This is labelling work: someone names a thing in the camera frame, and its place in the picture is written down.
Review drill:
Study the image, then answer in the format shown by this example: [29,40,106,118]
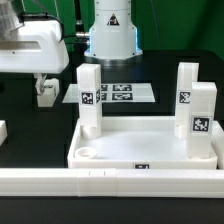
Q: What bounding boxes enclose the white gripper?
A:
[0,20,69,95]

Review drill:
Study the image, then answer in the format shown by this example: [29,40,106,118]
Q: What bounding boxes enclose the white desk top tray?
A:
[67,116,217,170]

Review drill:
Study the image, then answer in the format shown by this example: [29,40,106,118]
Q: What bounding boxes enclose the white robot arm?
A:
[0,0,142,95]

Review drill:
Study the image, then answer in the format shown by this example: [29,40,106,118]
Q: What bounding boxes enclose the white left fence block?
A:
[0,120,8,146]

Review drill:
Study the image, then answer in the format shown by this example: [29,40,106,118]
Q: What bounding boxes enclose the white fence block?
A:
[212,121,224,170]
[0,120,8,146]

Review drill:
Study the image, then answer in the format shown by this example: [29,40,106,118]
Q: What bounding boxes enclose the fiducial marker sheet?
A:
[63,83,155,105]

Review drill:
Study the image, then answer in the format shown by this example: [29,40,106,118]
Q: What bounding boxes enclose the white front fence bar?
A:
[0,168,224,198]

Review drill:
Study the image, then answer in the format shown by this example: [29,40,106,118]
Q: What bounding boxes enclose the white right fence block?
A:
[212,121,224,170]

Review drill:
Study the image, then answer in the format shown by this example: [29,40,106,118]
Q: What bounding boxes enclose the black cables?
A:
[19,0,91,48]

